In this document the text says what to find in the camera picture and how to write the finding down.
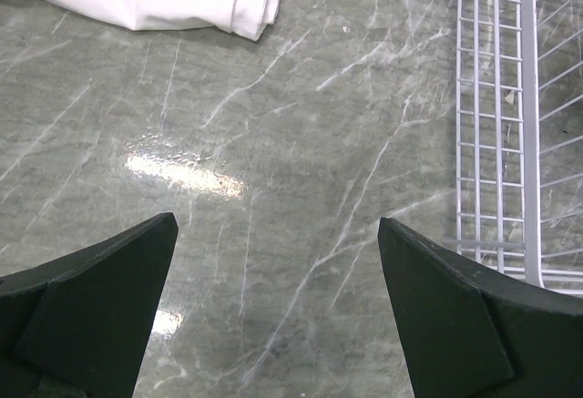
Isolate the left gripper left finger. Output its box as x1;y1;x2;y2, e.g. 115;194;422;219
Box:
1;212;179;397

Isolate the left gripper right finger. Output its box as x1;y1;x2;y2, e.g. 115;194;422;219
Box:
378;218;582;397

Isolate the white wire dish rack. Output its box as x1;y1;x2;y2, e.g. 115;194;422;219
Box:
449;0;582;296

